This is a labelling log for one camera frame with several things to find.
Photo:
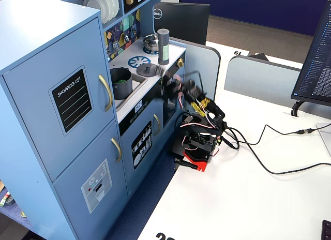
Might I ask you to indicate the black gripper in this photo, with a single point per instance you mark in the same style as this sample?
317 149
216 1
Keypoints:
169 83

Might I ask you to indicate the gray salt shaker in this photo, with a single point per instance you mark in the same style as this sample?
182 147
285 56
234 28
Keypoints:
163 48

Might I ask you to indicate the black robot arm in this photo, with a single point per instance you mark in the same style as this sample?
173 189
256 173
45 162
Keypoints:
217 114

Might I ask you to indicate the red black robot base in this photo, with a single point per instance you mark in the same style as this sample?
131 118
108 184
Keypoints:
196 159

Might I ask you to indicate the gray pot lid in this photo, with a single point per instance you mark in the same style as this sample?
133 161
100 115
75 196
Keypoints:
147 70

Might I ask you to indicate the gold stove knob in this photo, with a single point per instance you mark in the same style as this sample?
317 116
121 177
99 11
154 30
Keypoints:
180 62

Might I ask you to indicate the gray toy pot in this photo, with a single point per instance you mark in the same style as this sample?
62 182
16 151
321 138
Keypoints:
124 91

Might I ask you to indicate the green peas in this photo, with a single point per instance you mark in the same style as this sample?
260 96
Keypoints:
121 81

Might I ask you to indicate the silver toy pot with lid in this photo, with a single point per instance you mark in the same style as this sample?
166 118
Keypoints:
150 42

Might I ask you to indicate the gray rounded desk divider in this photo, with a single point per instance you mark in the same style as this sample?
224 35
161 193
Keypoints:
204 64

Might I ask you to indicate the black Dell monitor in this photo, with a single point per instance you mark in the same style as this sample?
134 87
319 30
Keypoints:
186 20

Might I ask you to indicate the printed number table label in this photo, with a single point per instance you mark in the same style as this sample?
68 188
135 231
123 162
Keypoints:
164 237
238 53

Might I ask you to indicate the black table clamp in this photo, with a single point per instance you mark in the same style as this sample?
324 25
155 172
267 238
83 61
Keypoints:
184 163

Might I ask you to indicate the white toy plate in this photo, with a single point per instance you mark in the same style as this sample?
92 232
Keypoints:
110 7
117 4
94 4

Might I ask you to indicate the gray long desk divider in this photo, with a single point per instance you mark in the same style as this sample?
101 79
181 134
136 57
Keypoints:
258 79

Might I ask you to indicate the blue toy kitchen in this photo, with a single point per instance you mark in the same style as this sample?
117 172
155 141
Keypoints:
38 43

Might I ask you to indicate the monitor showing code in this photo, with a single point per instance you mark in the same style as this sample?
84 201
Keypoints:
318 69

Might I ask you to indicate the light gray flat device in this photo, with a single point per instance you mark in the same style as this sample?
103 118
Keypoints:
326 136

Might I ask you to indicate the dark gray tape roll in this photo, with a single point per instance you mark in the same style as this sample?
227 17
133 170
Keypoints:
11 201

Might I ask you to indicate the green white small package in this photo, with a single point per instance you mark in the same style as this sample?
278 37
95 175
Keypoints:
3 200

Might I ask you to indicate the black keyboard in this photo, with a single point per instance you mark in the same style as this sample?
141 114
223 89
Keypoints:
327 231

